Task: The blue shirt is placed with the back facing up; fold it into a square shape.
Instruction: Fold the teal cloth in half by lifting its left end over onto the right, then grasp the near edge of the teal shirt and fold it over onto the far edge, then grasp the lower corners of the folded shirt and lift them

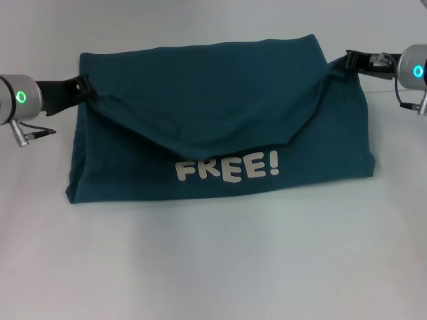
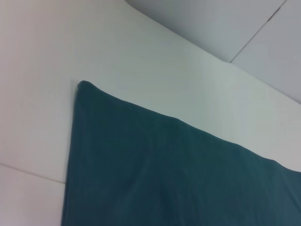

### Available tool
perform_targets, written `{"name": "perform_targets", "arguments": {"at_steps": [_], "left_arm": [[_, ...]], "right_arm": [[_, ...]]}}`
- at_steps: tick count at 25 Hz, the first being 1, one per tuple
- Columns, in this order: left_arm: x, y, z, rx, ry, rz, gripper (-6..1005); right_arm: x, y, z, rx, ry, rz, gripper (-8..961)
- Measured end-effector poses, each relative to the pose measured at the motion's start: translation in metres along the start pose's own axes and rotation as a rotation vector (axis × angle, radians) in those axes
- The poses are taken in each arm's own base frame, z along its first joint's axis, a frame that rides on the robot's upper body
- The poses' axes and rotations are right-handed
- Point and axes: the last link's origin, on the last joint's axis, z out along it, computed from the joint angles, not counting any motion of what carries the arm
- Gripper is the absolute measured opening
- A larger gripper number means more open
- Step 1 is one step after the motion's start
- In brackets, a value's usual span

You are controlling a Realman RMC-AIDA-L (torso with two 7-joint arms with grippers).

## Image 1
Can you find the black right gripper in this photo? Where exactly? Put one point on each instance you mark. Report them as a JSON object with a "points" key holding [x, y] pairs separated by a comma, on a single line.
{"points": [[377, 65]]}

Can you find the teal blue t-shirt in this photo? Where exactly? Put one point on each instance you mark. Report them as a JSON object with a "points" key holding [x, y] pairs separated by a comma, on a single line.
{"points": [[217, 100]]}

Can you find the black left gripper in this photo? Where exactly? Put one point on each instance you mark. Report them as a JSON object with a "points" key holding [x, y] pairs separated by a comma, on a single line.
{"points": [[56, 93]]}

